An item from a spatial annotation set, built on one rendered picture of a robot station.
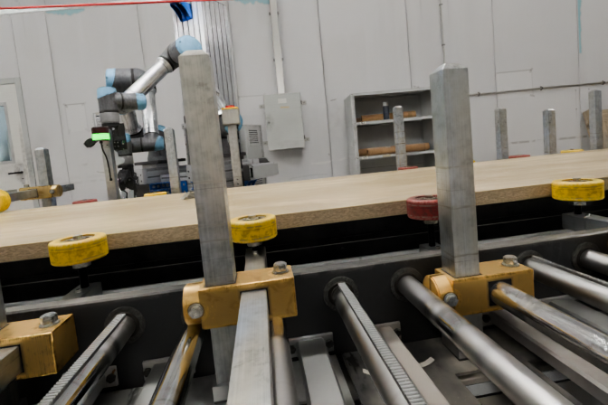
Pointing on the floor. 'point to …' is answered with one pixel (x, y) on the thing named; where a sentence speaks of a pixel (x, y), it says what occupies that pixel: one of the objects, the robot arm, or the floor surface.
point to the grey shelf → (385, 136)
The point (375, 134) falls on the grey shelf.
